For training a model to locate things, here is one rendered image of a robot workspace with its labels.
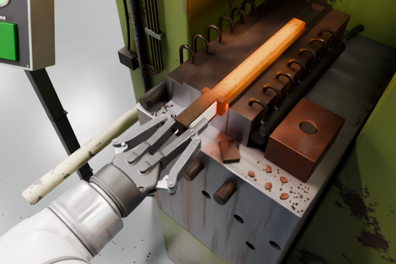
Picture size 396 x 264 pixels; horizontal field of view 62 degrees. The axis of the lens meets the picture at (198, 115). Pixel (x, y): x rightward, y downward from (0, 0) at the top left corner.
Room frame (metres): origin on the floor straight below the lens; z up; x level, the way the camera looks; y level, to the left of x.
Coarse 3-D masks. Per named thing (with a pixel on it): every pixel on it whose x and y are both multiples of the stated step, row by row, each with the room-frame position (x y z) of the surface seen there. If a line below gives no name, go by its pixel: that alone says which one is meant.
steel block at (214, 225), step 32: (352, 64) 0.60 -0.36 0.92; (384, 64) 0.60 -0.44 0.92; (320, 96) 0.50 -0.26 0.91; (352, 96) 0.50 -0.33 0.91; (352, 128) 0.41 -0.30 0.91; (256, 160) 0.34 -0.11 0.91; (160, 192) 0.45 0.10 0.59; (192, 192) 0.37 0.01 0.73; (256, 192) 0.28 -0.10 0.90; (288, 192) 0.27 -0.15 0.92; (320, 192) 0.32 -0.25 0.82; (192, 224) 0.37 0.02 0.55; (224, 224) 0.31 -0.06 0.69; (256, 224) 0.27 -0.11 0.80; (288, 224) 0.23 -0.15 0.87; (224, 256) 0.30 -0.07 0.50; (256, 256) 0.25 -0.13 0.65
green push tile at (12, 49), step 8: (0, 24) 0.58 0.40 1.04; (8, 24) 0.58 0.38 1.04; (0, 32) 0.57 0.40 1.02; (8, 32) 0.57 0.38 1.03; (16, 32) 0.57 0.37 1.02; (0, 40) 0.57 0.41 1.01; (8, 40) 0.56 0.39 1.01; (16, 40) 0.56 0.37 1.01; (0, 48) 0.56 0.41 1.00; (8, 48) 0.55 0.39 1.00; (16, 48) 0.56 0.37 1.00; (0, 56) 0.55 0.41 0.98; (8, 56) 0.55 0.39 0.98; (16, 56) 0.55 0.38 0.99
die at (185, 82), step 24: (288, 0) 0.76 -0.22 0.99; (312, 0) 0.74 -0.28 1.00; (240, 24) 0.67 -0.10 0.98; (264, 24) 0.65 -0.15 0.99; (312, 24) 0.64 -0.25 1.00; (336, 24) 0.65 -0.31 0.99; (216, 48) 0.58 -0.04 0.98; (240, 48) 0.57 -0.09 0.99; (288, 48) 0.56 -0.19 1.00; (312, 48) 0.56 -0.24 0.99; (192, 72) 0.50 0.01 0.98; (216, 72) 0.49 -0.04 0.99; (264, 72) 0.49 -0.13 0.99; (288, 72) 0.49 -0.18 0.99; (168, 96) 0.49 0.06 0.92; (192, 96) 0.45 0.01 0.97; (240, 96) 0.42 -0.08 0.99; (264, 96) 0.42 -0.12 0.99; (216, 120) 0.41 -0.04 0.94; (240, 120) 0.38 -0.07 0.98
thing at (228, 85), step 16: (288, 32) 0.60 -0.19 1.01; (272, 48) 0.54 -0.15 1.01; (240, 64) 0.49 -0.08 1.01; (256, 64) 0.49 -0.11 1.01; (224, 80) 0.45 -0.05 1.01; (240, 80) 0.45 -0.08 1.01; (208, 96) 0.40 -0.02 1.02; (224, 96) 0.41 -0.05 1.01; (192, 112) 0.36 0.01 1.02; (224, 112) 0.39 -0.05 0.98
